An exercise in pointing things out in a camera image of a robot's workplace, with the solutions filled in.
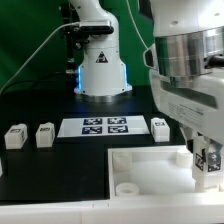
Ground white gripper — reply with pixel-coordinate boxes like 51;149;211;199
149;69;224;164

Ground white square tabletop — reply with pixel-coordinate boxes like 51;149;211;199
108;145;224;205

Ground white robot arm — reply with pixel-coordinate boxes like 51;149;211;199
69;0;224;163

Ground white marker sheet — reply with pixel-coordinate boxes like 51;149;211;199
58;115;150;138

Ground white front fence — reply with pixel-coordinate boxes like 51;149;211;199
0;193;224;224

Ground white piece left edge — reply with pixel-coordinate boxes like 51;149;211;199
0;158;3;177

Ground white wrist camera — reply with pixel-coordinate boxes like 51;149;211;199
143;44;158;70

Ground grey cable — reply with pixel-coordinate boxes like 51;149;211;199
0;21;81;96

